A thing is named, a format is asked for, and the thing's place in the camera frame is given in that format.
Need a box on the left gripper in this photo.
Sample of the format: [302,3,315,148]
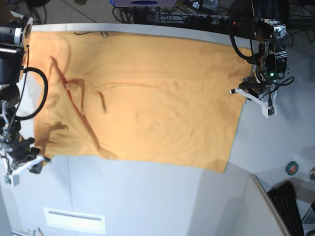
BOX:
[240,74,272,98]

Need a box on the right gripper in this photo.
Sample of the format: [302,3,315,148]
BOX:
[4,137,43,174]

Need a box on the yellow t-shirt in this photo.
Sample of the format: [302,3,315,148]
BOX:
[30,32,251,173]

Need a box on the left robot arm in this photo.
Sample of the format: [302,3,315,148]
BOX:
[228,0,294,100]

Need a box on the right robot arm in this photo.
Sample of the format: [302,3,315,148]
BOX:
[0,15,50,176]

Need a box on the white table slot plate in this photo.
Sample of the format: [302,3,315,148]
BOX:
[44,208,105,234]

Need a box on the green tape roll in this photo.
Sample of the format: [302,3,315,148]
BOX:
[285,161,299,176]

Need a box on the black keyboard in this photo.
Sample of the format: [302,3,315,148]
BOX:
[268,181,304,236]

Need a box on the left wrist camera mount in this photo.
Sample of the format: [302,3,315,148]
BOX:
[229,88,278,118]

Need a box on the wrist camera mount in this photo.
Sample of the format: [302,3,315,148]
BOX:
[229,88,278,118]
[3,154,51,187]

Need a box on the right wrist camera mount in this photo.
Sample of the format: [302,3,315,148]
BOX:
[3,154,51,187]

